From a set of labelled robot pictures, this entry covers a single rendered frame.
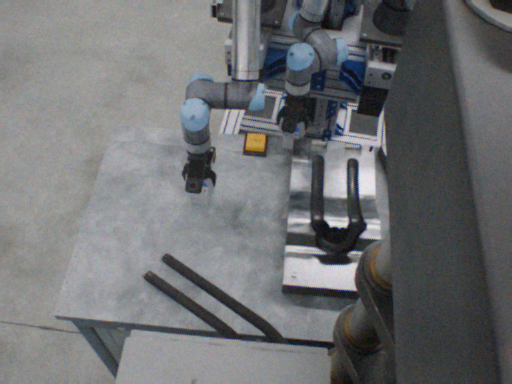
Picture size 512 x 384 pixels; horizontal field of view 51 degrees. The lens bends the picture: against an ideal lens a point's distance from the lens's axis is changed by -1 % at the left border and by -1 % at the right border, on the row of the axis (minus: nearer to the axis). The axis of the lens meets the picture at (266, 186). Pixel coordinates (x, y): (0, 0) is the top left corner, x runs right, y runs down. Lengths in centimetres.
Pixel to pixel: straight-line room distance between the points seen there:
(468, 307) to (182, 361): 56
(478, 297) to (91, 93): 305
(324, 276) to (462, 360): 124
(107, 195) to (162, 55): 174
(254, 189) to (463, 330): 147
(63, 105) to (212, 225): 174
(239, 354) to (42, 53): 297
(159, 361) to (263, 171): 108
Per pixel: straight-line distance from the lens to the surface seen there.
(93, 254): 169
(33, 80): 343
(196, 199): 170
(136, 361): 82
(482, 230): 30
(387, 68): 189
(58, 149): 303
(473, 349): 30
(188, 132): 146
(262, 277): 159
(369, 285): 79
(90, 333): 180
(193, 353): 82
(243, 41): 147
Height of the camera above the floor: 225
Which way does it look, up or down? 55 degrees down
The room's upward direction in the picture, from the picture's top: 3 degrees clockwise
